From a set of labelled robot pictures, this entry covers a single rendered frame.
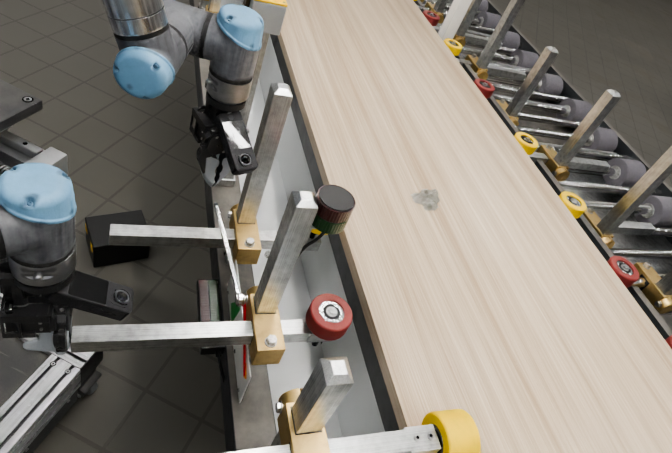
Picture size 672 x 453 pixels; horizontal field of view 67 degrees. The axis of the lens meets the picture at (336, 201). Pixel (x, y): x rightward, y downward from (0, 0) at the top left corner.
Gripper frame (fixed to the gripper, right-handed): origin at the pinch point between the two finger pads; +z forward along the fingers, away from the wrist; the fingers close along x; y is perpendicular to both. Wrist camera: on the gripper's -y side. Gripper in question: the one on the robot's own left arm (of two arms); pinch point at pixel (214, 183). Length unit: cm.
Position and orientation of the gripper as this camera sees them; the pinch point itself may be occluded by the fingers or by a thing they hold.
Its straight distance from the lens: 105.6
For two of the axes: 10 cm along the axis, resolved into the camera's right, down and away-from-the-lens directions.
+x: -7.9, 1.9, -5.9
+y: -5.3, -6.8, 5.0
